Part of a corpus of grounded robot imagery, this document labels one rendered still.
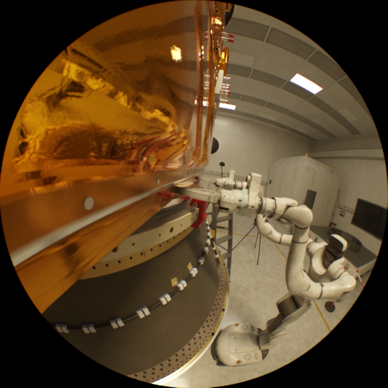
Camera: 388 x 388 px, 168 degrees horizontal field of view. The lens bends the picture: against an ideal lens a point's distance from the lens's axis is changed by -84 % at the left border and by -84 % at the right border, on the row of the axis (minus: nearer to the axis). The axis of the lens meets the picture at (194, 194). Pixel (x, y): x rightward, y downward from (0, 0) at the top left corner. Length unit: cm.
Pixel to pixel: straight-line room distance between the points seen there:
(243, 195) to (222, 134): 784
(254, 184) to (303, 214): 19
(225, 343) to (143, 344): 121
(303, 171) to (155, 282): 585
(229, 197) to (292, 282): 41
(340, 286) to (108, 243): 75
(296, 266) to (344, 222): 783
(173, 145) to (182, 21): 17
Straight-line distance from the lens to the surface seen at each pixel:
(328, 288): 69
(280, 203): 45
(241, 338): 177
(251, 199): 39
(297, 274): 55
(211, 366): 192
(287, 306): 108
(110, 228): 15
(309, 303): 103
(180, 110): 15
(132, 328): 44
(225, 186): 88
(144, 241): 30
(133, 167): 16
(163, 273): 41
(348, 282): 73
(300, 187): 588
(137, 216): 20
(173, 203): 39
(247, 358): 168
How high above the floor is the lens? 186
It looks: 12 degrees down
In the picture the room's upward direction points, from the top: 9 degrees clockwise
